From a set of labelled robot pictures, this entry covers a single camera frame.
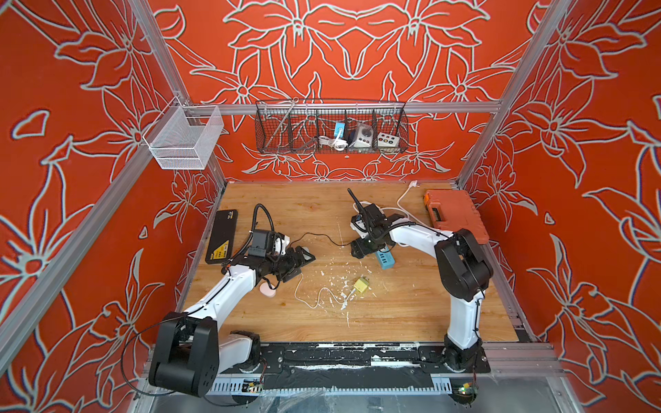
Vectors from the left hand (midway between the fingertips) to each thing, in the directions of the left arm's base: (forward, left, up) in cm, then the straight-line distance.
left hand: (309, 262), depth 83 cm
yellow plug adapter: (-3, -18, -8) cm, 20 cm away
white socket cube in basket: (+43, -25, +20) cm, 53 cm away
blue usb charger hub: (+6, -27, -7) cm, 28 cm away
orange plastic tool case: (+30, -56, -5) cm, 64 cm away
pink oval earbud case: (-7, +14, -8) cm, 18 cm away
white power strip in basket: (+40, -17, +23) cm, 49 cm away
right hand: (+10, -16, -7) cm, 20 cm away
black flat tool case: (+8, +35, -7) cm, 37 cm away
